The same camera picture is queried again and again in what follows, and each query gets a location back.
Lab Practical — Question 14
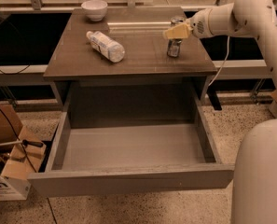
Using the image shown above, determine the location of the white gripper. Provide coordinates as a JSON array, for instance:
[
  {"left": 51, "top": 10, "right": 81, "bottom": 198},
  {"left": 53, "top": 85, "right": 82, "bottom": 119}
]
[{"left": 163, "top": 8, "right": 213, "bottom": 39}]

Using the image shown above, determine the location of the silver redbull can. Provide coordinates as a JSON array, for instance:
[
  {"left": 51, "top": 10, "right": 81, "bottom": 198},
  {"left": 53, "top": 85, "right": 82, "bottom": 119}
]
[{"left": 167, "top": 16, "right": 186, "bottom": 58}]

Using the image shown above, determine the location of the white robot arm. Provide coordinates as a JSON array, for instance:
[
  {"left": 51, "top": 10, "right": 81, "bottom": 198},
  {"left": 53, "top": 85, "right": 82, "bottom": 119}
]
[{"left": 164, "top": 0, "right": 277, "bottom": 224}]

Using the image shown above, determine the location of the brown cabinet with top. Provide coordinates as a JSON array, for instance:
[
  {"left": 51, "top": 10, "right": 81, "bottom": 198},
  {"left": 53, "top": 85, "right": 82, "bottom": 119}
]
[{"left": 44, "top": 7, "right": 216, "bottom": 98}]

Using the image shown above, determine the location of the grey open drawer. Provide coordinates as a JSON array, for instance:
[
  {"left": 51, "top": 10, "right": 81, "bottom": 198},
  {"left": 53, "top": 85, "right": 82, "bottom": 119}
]
[{"left": 29, "top": 83, "right": 234, "bottom": 197}]

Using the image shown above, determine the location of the clear plastic water bottle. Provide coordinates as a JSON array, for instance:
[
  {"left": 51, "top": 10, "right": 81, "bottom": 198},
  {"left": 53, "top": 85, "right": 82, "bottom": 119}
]
[{"left": 86, "top": 31, "right": 125, "bottom": 63}]

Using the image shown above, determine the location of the white ceramic bowl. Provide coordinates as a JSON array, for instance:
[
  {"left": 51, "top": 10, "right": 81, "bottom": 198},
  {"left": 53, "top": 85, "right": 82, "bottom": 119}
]
[{"left": 81, "top": 0, "right": 108, "bottom": 21}]

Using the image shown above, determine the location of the cardboard box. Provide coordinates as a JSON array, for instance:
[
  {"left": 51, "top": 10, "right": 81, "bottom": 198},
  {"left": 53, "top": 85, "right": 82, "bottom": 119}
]
[{"left": 0, "top": 105, "right": 46, "bottom": 201}]

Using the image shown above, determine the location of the white cable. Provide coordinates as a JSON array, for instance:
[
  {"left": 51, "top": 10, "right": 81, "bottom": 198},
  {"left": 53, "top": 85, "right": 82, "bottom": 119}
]
[{"left": 208, "top": 35, "right": 231, "bottom": 88}]

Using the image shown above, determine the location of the black handled tool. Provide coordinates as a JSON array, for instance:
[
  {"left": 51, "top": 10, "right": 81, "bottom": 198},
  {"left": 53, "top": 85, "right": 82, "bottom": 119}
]
[{"left": 0, "top": 139, "right": 44, "bottom": 147}]

